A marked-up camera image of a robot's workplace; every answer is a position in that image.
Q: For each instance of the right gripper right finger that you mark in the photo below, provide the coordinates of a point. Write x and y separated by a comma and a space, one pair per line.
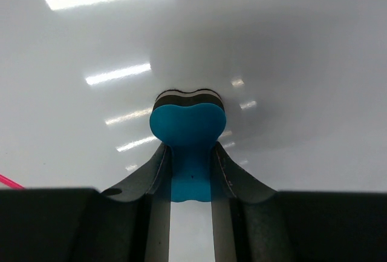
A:
253, 222

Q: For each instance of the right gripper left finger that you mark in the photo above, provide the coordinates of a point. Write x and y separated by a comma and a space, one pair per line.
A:
126, 222

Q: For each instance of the blue whiteboard eraser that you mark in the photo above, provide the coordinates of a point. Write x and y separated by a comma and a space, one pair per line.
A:
190, 123

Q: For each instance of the pink framed whiteboard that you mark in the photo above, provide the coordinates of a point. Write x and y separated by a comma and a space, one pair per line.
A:
303, 83

